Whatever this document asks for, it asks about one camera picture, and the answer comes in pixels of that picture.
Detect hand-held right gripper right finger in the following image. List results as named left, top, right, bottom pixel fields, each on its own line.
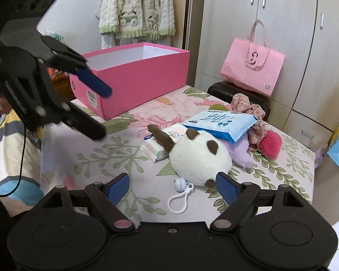
left=210, top=172, right=313, bottom=232

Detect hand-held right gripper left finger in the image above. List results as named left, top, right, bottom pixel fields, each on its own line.
left=38, top=173, right=136, bottom=233

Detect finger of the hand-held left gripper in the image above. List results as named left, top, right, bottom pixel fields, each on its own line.
left=42, top=35, right=113, bottom=98
left=44, top=100, right=106, bottom=141

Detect purple plush toy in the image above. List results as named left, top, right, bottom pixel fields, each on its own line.
left=224, top=138, right=256, bottom=170

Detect white brown cat plush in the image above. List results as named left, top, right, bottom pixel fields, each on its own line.
left=147, top=124, right=233, bottom=188

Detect pink cardboard box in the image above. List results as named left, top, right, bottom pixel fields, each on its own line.
left=68, top=42, right=190, bottom=120

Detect red fluffy pompom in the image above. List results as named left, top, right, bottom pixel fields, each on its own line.
left=257, top=131, right=283, bottom=160

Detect blue wet wipes packet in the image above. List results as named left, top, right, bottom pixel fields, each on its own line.
left=181, top=110, right=259, bottom=143

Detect wooden nightstand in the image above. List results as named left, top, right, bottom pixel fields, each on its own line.
left=47, top=66, right=75, bottom=100

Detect floral sheet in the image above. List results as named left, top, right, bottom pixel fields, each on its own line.
left=40, top=85, right=317, bottom=223

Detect white tissue packet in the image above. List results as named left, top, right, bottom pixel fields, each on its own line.
left=140, top=124, right=188, bottom=163

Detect floral pink cloth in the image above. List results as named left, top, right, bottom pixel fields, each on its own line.
left=232, top=93, right=269, bottom=147

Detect green plush toy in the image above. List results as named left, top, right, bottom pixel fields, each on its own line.
left=209, top=103, right=232, bottom=112

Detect cartoon print blanket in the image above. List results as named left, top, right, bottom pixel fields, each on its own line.
left=0, top=110, right=44, bottom=212

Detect white knit cardigan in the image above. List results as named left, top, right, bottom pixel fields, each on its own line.
left=97, top=0, right=177, bottom=48

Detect small white plastic item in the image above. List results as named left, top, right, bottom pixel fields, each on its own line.
left=315, top=147, right=326, bottom=170

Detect black suitcase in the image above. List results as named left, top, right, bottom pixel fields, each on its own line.
left=207, top=81, right=271, bottom=120

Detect pink paper bag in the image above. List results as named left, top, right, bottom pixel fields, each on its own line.
left=220, top=19, right=286, bottom=96

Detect white wardrobe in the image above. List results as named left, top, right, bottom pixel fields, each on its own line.
left=199, top=0, right=339, bottom=147

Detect black cable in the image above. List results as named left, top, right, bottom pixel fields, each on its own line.
left=0, top=124, right=27, bottom=196

